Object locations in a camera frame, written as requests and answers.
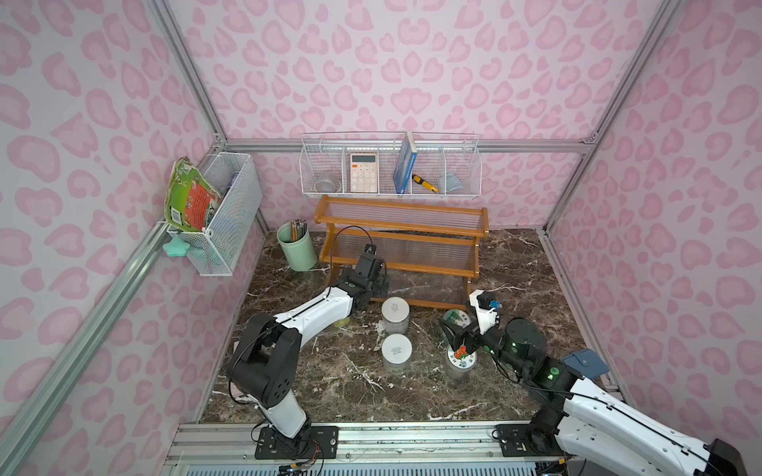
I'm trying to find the green leaf lid seed jar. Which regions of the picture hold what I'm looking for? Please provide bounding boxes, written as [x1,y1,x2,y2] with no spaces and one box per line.
[441,309,471,340]

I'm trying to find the tomato lid seed jar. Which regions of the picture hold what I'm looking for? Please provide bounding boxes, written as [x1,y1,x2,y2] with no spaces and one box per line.
[444,349,477,381]

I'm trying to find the tall white-lid seed jar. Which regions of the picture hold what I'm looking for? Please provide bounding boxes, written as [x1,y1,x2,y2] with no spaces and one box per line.
[381,297,410,334]

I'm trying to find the green label jar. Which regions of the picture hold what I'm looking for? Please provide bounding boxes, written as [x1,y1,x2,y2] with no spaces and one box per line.
[381,333,413,375]

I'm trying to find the sunflower lid seed jar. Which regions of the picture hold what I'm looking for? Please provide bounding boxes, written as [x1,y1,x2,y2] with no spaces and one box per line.
[333,317,351,328]

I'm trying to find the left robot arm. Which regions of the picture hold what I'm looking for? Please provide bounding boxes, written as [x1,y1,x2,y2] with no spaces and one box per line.
[226,242,389,443]

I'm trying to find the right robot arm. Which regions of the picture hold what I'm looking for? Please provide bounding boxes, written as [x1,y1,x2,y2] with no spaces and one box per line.
[440,290,747,475]

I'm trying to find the wooden three-tier shelf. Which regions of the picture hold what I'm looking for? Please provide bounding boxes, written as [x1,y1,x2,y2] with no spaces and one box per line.
[315,194,489,311]

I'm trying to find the mint green pencil cup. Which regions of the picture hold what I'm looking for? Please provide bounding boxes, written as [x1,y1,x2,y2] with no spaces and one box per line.
[276,220,318,272]

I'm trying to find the coloured pencils bundle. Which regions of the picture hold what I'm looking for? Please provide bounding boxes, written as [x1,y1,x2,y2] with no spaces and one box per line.
[290,218,308,243]

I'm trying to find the clear tape roll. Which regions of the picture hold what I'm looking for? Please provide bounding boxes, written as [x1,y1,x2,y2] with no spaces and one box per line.
[314,178,341,194]

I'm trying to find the pink white calculator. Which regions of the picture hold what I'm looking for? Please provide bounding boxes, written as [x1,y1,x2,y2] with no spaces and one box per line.
[349,153,379,194]

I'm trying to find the yellow black utility knife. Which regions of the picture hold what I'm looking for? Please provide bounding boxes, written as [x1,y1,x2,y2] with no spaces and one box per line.
[412,174,440,194]

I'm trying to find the blue wallet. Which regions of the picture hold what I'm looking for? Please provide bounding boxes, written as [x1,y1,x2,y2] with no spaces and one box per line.
[562,348,609,380]

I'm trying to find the blue book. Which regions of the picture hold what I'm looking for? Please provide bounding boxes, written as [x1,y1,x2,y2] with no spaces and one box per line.
[393,131,418,194]

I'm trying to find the grey blue cloth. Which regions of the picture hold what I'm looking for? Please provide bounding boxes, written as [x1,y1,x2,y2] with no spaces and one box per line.
[444,173,464,194]

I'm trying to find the white mesh side basket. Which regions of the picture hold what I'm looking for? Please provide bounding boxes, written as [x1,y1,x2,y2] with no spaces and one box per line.
[169,152,263,277]

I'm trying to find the green red children's book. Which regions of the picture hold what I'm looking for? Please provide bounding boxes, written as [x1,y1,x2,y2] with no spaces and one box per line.
[164,157,223,232]

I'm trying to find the mint star-shaped hook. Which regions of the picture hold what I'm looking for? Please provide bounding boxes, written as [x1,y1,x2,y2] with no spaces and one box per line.
[163,234,192,258]

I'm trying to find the white wire wall basket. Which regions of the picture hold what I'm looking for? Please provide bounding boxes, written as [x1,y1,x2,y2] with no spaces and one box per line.
[299,131,482,198]

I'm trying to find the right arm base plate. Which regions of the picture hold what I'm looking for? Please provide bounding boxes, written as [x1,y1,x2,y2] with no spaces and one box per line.
[491,424,563,457]

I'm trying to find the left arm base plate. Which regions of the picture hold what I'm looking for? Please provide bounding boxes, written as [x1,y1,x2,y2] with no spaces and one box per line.
[251,426,339,460]

